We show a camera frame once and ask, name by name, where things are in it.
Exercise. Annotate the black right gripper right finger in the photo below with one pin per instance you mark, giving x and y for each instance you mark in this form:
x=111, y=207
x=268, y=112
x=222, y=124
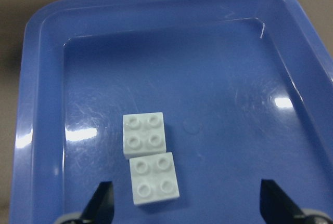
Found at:
x=277, y=207

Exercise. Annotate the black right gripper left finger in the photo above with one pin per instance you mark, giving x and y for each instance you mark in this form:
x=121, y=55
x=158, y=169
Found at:
x=99, y=209

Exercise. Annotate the white block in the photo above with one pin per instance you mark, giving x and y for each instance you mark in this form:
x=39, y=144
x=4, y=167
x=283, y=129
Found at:
x=153, y=179
x=143, y=134

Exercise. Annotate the blue plastic tray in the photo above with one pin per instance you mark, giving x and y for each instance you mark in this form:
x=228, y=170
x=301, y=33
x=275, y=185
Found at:
x=245, y=87

